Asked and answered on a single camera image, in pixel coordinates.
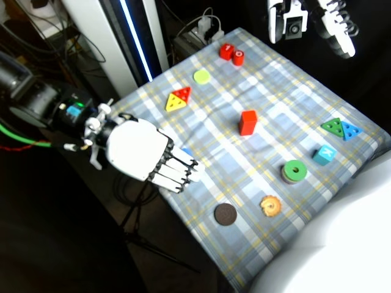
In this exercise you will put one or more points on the grey box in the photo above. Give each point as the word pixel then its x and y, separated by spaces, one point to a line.
pixel 186 49

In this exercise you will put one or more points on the tall red block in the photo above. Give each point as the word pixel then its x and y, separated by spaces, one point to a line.
pixel 248 123

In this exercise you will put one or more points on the dark brown round cookie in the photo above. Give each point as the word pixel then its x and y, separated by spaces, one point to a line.
pixel 225 214

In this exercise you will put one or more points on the plaid tablecloth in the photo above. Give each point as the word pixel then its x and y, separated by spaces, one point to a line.
pixel 232 158

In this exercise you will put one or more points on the green triangle with holes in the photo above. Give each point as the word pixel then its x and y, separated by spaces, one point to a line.
pixel 333 126

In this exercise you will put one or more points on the white robot body shell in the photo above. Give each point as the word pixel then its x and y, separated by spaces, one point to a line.
pixel 336 238

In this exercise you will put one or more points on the teal letter K block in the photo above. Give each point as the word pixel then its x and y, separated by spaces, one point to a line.
pixel 323 155

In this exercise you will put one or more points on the red number 1 block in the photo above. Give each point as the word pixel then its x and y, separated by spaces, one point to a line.
pixel 226 52

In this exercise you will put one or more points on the black tripod stand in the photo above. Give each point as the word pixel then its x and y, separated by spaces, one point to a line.
pixel 143 213

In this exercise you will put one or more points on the red triangle with holes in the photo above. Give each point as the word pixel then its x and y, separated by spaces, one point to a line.
pixel 184 93

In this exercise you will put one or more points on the green round sandwich cookie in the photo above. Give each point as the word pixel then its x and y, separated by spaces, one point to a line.
pixel 202 76

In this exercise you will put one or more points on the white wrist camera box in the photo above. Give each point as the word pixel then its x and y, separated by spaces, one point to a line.
pixel 295 26

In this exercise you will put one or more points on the white power strip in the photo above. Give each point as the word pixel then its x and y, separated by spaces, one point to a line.
pixel 210 29

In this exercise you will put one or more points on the yellow triangle with holes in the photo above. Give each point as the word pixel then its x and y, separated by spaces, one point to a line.
pixel 174 103

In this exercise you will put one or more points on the blue block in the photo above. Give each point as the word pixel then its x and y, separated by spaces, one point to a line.
pixel 187 151

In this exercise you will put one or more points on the white column with blue strip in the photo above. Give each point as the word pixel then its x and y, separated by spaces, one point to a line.
pixel 100 45

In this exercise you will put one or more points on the red letter Q cylinder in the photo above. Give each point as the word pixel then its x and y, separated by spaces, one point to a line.
pixel 238 58

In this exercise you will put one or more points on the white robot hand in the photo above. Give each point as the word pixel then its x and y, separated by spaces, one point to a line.
pixel 339 33
pixel 134 146

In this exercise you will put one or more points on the blue triangle with holes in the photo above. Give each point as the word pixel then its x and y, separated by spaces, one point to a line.
pixel 351 132

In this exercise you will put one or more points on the tan flower-shaped cookie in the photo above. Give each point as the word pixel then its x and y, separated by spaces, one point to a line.
pixel 271 206

